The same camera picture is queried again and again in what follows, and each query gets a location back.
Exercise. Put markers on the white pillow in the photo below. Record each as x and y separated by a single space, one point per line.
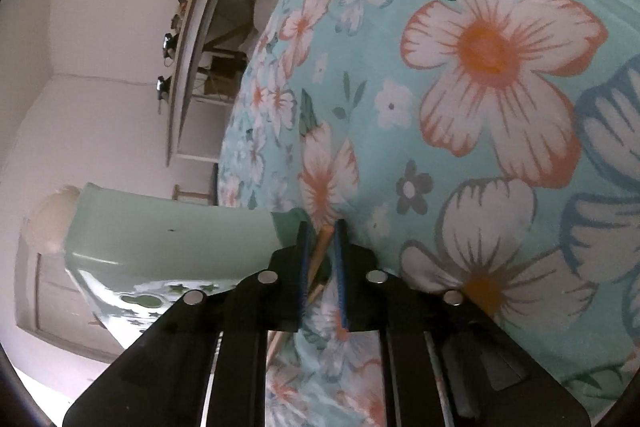
262 12

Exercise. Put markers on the black device on stand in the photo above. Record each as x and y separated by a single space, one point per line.
168 43
162 88

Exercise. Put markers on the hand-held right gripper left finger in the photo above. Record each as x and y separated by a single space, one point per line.
302 267

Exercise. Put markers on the white table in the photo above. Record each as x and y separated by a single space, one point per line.
176 107

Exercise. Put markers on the mint green utensil holder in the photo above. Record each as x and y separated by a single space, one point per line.
150 227

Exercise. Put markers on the wooden chopstick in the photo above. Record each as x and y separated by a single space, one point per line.
316 293

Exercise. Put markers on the floral tablecloth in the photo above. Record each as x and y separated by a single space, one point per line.
380 57

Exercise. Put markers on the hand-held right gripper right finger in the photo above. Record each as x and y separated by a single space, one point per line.
341 272

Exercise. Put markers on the white door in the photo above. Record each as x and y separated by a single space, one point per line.
50 302

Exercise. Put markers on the wooden chair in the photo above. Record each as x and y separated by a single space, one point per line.
192 194

